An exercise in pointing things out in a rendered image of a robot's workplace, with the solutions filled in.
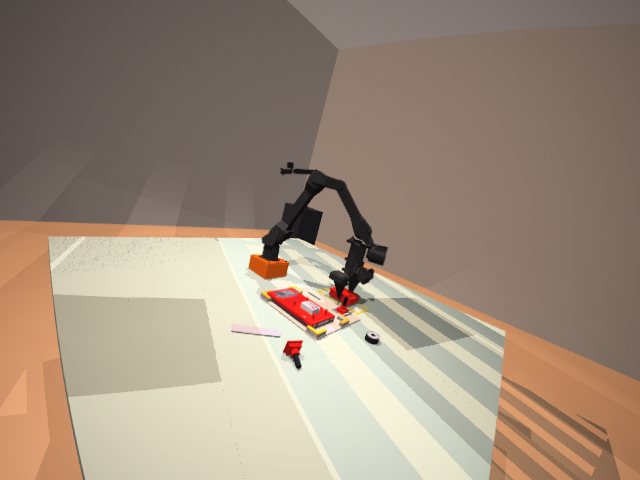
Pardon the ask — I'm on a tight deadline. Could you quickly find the pale pink flat bar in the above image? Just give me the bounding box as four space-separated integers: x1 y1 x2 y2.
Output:
232 324 280 338

